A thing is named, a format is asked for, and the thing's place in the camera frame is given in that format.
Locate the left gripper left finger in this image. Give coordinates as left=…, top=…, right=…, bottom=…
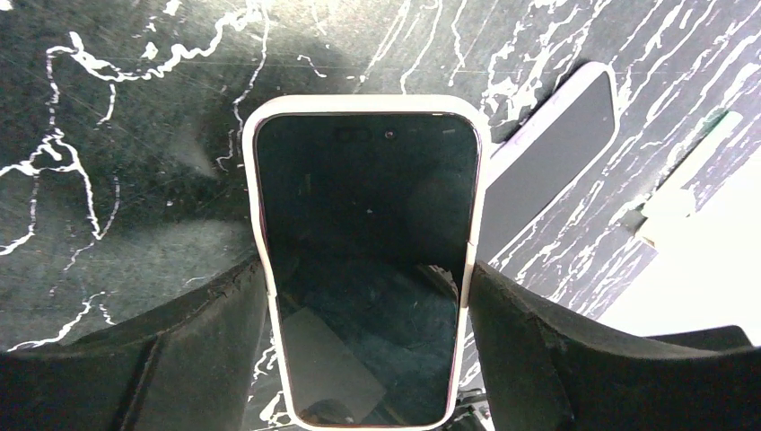
left=1, top=260, right=267, bottom=430

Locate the pink phone case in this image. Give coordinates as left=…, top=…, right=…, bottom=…
left=241, top=93, right=493, bottom=431

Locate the phone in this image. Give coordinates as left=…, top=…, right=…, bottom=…
left=476, top=62, right=619, bottom=262

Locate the black smartphone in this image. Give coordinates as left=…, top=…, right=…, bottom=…
left=253, top=111, right=482, bottom=428

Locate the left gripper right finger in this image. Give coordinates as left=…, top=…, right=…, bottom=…
left=468, top=262, right=760, bottom=430

